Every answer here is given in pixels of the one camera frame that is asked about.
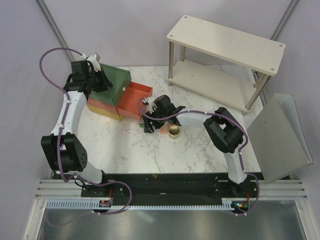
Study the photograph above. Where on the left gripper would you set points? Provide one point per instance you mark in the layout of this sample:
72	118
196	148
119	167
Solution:
106	84

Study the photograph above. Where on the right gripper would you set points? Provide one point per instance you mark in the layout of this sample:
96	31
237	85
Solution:
147	126

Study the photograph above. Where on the green top drawer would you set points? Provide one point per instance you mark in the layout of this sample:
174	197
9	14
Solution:
123	81

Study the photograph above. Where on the yellow bottom drawer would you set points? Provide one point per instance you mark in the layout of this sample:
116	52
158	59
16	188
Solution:
121	117

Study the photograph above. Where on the orange drawer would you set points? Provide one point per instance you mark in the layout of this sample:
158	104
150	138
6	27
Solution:
128	105

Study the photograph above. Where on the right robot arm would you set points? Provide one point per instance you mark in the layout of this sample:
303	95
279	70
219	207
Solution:
226	134

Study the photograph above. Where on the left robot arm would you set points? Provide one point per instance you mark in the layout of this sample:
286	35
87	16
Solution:
63	150

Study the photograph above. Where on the orange powder puff front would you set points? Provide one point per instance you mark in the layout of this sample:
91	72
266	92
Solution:
164	130

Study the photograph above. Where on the gold round jar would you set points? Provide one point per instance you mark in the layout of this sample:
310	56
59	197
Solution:
174	131

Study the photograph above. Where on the three-colour drawer cabinet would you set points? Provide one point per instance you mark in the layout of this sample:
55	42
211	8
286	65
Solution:
102	103

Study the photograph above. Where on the grey metal box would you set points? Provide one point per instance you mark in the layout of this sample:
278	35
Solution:
278	139

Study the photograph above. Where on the white two-tier shelf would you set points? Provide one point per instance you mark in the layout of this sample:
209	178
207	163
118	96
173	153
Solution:
244	49

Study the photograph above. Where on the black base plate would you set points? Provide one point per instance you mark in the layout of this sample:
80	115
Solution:
174	188

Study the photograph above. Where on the white cable duct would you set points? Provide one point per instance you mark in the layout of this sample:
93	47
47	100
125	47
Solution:
77	204

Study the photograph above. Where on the aluminium rail frame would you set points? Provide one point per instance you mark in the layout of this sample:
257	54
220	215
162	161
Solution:
275	191

